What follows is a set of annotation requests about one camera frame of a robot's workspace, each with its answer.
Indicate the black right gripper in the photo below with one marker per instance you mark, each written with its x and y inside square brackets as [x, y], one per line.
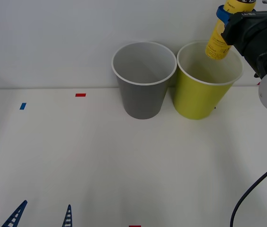
[242, 30]

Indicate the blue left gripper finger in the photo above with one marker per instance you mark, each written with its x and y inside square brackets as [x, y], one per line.
[67, 218]
[15, 215]

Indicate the yellow bottle with black cap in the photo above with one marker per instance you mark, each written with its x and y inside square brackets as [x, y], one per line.
[217, 42]

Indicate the yellow-green plastic waste bin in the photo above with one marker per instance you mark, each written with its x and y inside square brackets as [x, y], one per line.
[195, 99]

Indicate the grey plastic waste bin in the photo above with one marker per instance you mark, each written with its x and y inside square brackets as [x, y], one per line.
[143, 101]

